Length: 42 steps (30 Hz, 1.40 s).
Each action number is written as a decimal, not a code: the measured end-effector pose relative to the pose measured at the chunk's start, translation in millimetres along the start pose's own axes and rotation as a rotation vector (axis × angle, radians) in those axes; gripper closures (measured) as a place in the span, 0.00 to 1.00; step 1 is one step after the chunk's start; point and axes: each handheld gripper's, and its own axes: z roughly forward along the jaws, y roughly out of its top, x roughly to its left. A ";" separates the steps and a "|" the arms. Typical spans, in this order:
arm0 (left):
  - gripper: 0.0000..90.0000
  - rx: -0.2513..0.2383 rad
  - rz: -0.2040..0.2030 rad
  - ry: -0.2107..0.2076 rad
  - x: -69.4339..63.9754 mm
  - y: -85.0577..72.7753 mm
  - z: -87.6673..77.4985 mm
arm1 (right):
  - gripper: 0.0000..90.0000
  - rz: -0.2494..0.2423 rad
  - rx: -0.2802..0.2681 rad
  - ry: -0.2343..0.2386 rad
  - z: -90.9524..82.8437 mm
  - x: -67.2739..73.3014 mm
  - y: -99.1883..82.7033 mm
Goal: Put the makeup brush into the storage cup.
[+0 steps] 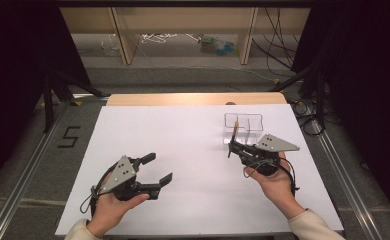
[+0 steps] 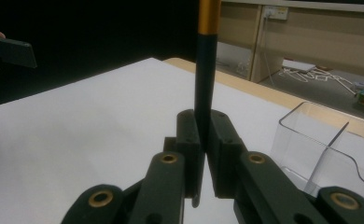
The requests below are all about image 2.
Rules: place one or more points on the white wall socket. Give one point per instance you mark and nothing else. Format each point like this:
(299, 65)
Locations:
(276, 13)

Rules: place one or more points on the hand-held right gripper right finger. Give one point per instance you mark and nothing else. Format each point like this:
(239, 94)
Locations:
(223, 140)

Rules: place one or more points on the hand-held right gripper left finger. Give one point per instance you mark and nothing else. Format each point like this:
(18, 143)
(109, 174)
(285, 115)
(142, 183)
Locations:
(188, 137)

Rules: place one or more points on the white flat box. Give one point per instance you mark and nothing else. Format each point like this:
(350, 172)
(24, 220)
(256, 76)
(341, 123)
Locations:
(299, 65)

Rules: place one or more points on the white table mat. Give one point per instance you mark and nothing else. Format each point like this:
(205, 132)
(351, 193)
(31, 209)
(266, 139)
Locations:
(93, 133)

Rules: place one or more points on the black pen with gold band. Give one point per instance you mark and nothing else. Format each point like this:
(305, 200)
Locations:
(205, 77)

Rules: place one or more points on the clear acrylic desk organizer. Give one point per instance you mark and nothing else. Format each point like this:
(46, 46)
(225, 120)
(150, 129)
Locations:
(320, 155)

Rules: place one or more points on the beige wooden shelf unit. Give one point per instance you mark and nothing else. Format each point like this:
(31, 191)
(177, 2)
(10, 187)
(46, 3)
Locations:
(326, 40)

